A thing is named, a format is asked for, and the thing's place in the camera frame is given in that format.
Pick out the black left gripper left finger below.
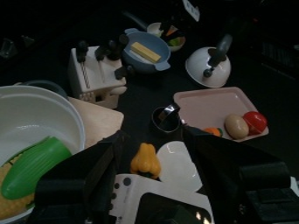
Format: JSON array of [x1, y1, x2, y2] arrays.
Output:
[[30, 129, 131, 224]]

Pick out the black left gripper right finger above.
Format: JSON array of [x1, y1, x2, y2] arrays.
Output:
[[182, 125, 299, 224]]

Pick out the white plate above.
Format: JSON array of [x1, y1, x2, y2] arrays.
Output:
[[155, 140, 205, 193]]

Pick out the orange toy carrot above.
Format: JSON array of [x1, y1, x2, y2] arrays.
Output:
[[202, 126, 225, 137]]

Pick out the orange pepper toy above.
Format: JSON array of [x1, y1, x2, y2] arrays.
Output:
[[128, 142, 163, 179]]

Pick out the red toy tomato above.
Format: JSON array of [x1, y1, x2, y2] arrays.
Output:
[[242, 110, 269, 136]]

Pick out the white toy pot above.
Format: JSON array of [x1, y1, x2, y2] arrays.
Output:
[[0, 84, 87, 224]]

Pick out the pink tray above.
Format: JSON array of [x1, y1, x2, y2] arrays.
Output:
[[173, 86, 270, 144]]

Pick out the shiny metal cup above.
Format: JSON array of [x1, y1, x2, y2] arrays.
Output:
[[150, 102, 183, 135]]

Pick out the white toy knife block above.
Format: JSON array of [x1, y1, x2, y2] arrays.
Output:
[[68, 45, 128, 110]]

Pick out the yellow toy butter block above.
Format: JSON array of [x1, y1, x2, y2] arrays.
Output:
[[130, 41, 163, 64]]

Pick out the green toy food piece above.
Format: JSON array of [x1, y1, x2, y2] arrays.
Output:
[[169, 36, 187, 47]]

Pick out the blue toy pot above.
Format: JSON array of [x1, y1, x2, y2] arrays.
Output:
[[122, 27, 174, 74]]

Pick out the orange toy food piece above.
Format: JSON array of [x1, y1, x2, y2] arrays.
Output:
[[165, 24, 179, 38]]

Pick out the small white bowl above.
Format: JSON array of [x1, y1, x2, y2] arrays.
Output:
[[146, 22, 187, 53]]

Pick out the white paper label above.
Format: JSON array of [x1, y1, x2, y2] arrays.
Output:
[[182, 0, 202, 23]]

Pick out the white kettle with grey handle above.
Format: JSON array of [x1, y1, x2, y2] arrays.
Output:
[[185, 33, 235, 89]]

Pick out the black-handled toy knife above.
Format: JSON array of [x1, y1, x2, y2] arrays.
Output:
[[95, 43, 114, 62], [75, 40, 91, 89], [107, 33, 131, 61]]

